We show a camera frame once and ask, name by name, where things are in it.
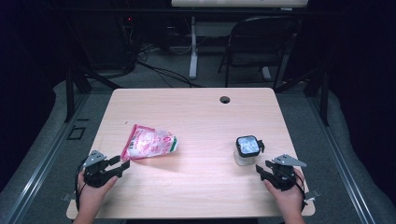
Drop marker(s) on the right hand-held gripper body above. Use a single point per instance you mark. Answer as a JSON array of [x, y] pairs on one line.
[[283, 177]]

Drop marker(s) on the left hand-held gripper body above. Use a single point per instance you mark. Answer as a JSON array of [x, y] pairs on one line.
[[95, 174]]

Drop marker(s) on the pink and white plastic bag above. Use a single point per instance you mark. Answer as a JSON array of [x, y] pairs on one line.
[[148, 143]]

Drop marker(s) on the person's right hand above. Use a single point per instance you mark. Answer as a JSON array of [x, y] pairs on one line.
[[289, 200]]

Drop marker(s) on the person's left hand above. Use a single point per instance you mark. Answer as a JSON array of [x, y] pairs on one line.
[[91, 199]]

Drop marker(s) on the black metal stand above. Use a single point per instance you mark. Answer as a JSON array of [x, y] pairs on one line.
[[70, 93], [324, 99]]

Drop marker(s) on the dark computer tower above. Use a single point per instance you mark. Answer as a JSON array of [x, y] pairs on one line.
[[106, 40]]

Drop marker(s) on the white desk leg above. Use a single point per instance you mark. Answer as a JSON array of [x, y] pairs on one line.
[[193, 56]]

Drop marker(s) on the black folding chair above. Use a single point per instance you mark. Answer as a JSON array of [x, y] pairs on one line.
[[261, 34]]

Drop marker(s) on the black metal crossbar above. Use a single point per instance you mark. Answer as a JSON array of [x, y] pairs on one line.
[[149, 10]]

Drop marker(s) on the white desk top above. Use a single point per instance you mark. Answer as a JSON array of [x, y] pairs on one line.
[[239, 2]]

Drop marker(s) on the grey table bracket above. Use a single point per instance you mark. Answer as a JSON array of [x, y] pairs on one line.
[[313, 194], [68, 197]]

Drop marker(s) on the aluminium floor rail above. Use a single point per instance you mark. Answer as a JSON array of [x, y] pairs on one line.
[[46, 161], [339, 161]]

